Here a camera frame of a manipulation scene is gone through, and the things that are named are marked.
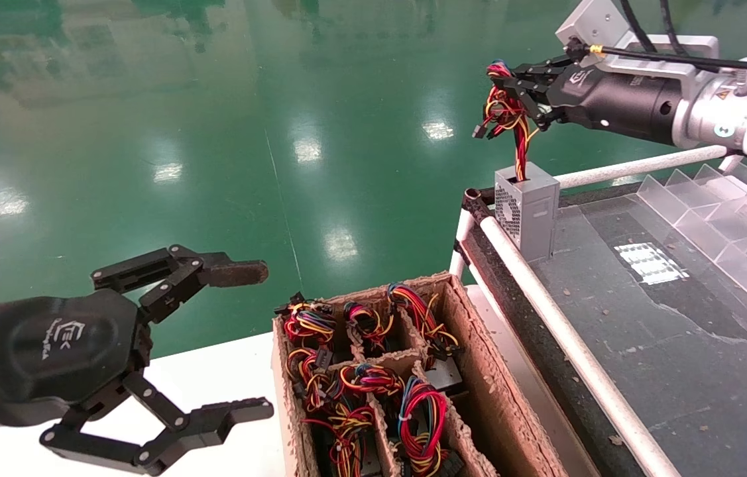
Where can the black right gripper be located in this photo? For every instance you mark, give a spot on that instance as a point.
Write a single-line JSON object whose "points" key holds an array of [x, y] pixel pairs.
{"points": [[625, 106]]}

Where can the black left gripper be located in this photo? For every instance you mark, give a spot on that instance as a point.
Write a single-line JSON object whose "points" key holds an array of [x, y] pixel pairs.
{"points": [[48, 351]]}

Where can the white rack crossbar tube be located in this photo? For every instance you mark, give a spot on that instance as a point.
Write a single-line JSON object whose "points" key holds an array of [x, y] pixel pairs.
{"points": [[638, 165]]}

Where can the clear acrylic divider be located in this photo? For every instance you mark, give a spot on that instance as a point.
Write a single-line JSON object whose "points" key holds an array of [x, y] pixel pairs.
{"points": [[724, 232]]}

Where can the long white rack tube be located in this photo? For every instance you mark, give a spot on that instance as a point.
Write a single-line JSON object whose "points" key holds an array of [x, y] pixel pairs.
{"points": [[578, 358]]}

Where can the brown cardboard divider box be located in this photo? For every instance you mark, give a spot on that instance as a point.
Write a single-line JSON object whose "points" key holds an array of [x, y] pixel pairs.
{"points": [[486, 371]]}

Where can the short white rack post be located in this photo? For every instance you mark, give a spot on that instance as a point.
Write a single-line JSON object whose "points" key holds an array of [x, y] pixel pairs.
{"points": [[460, 245]]}

